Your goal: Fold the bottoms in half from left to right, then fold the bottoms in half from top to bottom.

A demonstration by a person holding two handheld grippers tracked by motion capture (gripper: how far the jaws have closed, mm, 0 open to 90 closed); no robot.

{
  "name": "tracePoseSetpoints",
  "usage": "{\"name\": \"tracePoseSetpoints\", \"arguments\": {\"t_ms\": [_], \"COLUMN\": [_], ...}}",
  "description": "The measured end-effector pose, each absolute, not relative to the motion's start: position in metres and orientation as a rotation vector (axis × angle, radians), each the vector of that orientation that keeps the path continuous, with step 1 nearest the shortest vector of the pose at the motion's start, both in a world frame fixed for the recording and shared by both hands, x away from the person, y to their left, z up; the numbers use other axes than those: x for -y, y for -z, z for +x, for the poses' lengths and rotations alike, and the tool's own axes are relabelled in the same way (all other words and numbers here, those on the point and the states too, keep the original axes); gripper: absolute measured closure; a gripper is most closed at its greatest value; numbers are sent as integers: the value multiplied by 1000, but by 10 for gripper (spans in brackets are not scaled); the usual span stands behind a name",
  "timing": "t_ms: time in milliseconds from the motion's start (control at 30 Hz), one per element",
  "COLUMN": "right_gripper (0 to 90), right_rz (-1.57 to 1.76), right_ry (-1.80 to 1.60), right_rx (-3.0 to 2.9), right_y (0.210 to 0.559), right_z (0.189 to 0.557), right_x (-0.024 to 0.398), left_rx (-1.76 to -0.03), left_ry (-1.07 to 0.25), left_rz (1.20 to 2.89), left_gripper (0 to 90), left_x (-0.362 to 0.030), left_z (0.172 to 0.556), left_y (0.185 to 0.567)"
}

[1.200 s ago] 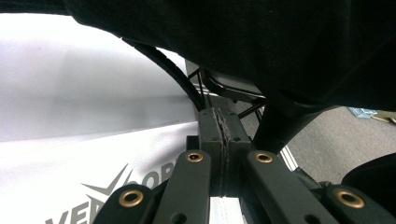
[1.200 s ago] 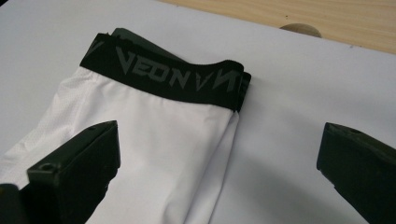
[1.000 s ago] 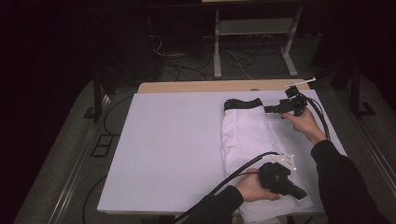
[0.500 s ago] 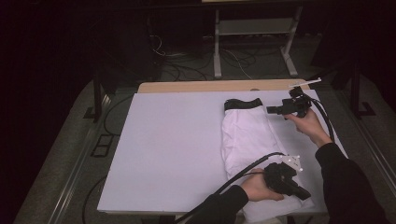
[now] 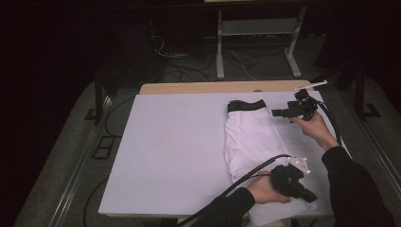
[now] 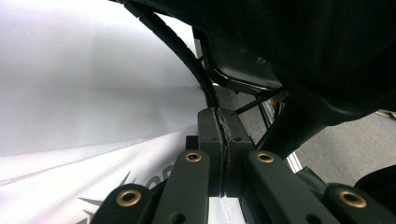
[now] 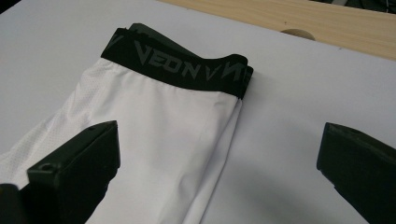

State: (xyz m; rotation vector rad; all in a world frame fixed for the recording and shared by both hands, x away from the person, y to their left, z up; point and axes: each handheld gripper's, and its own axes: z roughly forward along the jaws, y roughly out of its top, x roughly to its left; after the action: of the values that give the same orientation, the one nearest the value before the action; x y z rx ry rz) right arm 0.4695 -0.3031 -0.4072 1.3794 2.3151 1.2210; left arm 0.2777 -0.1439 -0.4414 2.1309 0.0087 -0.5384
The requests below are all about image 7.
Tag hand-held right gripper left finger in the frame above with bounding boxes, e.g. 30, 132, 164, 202
26, 120, 121, 224

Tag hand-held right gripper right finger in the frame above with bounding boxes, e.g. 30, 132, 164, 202
316, 121, 396, 224

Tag white shorts with black waistband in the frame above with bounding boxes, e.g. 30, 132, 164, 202
0, 21, 255, 224

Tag white board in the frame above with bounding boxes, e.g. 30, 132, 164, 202
0, 0, 396, 224

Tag wooden table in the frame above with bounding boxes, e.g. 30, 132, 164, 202
157, 0, 396, 62

